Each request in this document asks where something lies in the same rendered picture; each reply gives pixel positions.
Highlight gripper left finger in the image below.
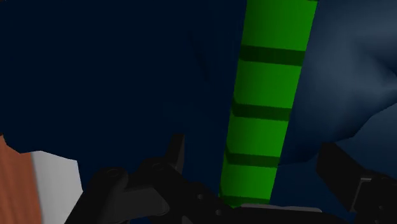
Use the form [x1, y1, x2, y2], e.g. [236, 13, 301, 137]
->
[64, 133, 234, 224]

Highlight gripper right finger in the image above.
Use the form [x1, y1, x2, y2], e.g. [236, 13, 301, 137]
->
[316, 142, 397, 224]

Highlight green cylinder with dark bands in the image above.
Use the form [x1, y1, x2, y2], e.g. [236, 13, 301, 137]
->
[218, 0, 319, 208]

